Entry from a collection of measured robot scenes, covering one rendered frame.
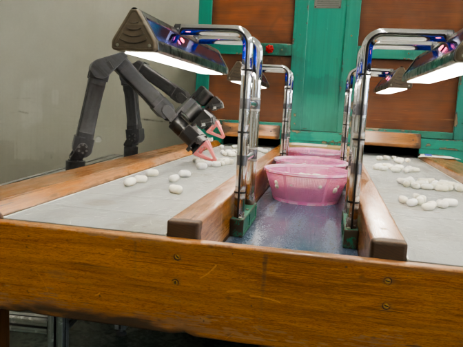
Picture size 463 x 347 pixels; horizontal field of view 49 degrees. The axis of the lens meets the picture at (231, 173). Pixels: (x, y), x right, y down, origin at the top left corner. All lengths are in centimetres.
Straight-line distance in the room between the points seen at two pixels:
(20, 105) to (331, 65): 226
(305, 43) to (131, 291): 194
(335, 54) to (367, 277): 191
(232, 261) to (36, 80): 315
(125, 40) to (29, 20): 299
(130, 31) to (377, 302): 60
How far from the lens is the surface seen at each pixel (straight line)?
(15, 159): 394
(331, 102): 259
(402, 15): 265
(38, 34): 384
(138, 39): 90
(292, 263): 79
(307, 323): 82
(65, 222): 92
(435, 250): 89
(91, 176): 130
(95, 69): 169
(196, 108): 177
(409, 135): 257
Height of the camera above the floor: 96
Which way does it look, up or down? 8 degrees down
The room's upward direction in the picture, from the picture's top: 3 degrees clockwise
